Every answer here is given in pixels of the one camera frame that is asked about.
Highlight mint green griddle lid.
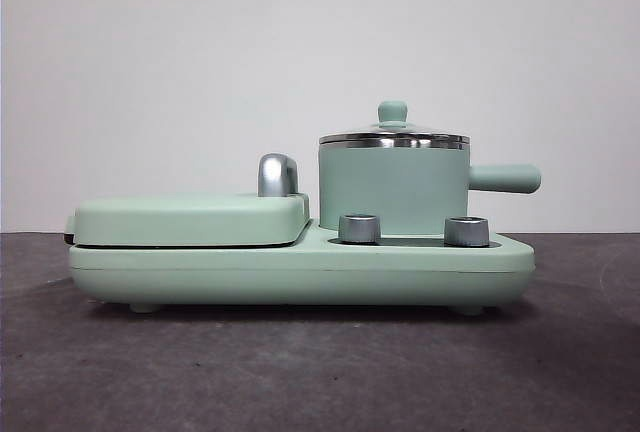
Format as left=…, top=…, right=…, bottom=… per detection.
left=64, top=152, right=311, bottom=248

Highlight silver control knob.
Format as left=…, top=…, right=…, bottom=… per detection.
left=443, top=215, right=489, bottom=247
left=337, top=214, right=381, bottom=244

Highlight mint green breakfast machine base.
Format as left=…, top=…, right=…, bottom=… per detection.
left=68, top=216, right=536, bottom=316

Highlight mint green handled pot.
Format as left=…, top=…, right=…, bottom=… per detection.
left=317, top=139, right=542, bottom=233

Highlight glass lid with green knob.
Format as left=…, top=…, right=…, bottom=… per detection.
left=318, top=99, right=470, bottom=147

